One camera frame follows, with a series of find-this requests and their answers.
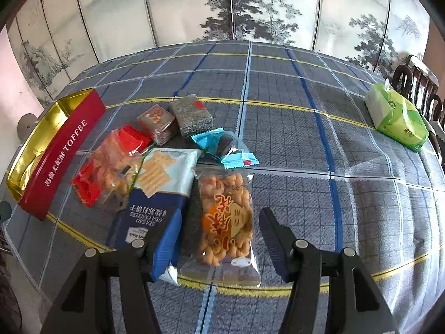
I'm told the blue and white cracker packet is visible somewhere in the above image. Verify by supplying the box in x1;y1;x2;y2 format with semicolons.
105;148;203;286

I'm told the grey round object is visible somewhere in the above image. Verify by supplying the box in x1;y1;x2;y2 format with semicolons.
17;113;37;143

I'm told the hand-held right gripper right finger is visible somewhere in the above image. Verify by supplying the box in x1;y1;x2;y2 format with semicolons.
259;207;400;334

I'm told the dark wooden chair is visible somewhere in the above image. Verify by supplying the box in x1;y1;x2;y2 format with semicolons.
392;55;445;168

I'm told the brown cube snack packet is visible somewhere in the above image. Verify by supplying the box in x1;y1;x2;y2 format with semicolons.
137;106;176;146

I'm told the teal snack packet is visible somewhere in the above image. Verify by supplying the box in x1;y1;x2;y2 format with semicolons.
191;128;259;170

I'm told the orange twisted dough snack bag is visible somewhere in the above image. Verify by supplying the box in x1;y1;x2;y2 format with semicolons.
178;167;262;288

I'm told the red and gold tin box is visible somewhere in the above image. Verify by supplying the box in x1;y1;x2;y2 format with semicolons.
6;89;107;221

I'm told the green tissue pack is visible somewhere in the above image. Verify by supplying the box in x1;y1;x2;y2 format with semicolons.
363;79;430;153

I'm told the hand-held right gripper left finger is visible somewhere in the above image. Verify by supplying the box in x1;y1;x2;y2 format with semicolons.
41;209;183;334

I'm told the painted folding screen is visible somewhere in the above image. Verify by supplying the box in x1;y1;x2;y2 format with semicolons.
7;0;432;107

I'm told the grey seed block packet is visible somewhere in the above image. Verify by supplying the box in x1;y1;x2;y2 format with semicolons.
170;94;213;138

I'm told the red-labelled clear snack bag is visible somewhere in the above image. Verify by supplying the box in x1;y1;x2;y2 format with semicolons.
71;129;133;208

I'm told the grey plaid tablecloth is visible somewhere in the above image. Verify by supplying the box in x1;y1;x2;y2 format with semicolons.
0;40;445;334

